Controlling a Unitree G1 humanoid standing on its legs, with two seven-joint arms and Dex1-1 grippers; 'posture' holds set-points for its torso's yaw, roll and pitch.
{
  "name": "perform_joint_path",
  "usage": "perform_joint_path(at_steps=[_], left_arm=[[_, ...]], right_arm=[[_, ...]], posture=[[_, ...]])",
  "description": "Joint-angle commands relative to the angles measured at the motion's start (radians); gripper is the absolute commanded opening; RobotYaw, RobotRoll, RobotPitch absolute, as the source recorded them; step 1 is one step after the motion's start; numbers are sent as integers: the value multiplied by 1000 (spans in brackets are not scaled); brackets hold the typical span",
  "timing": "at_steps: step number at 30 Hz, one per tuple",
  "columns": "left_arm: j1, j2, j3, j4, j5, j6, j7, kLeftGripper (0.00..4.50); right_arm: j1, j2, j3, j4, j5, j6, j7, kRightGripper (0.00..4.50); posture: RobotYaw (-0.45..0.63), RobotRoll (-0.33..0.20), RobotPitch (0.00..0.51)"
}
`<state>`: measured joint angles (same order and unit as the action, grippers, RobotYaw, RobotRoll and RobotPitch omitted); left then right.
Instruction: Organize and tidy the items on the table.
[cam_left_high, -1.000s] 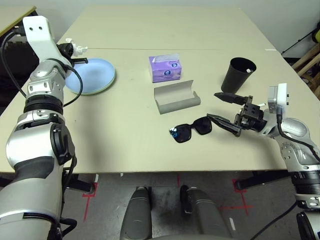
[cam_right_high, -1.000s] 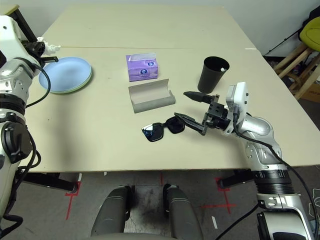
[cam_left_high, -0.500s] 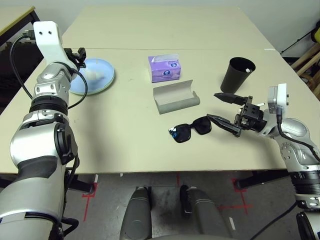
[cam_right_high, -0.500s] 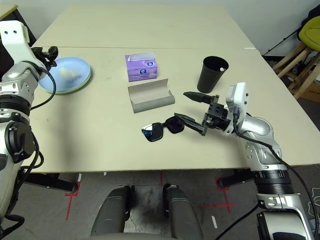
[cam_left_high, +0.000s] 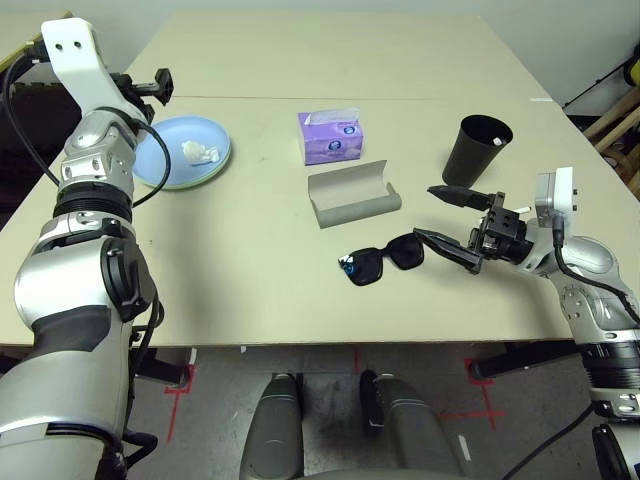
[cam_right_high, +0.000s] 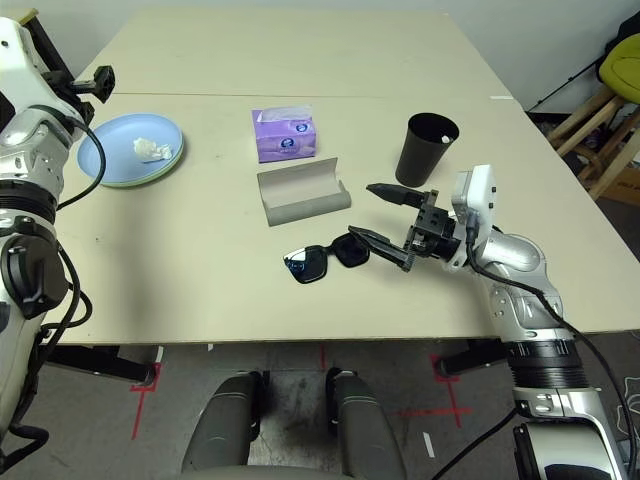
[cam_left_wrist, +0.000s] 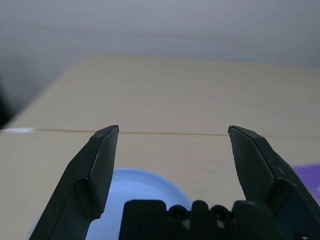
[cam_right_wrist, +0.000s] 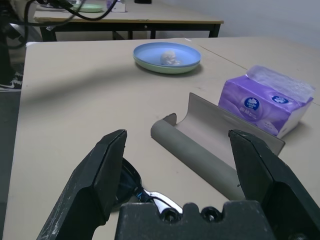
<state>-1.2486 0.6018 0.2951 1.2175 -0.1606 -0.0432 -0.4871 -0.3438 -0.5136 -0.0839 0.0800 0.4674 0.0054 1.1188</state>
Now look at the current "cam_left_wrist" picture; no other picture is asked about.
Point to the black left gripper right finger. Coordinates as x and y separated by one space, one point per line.
262 175

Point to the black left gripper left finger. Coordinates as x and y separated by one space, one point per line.
82 175

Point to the blue plastic plate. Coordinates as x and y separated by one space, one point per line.
140 187

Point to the purple tissue box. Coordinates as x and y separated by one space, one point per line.
310 175

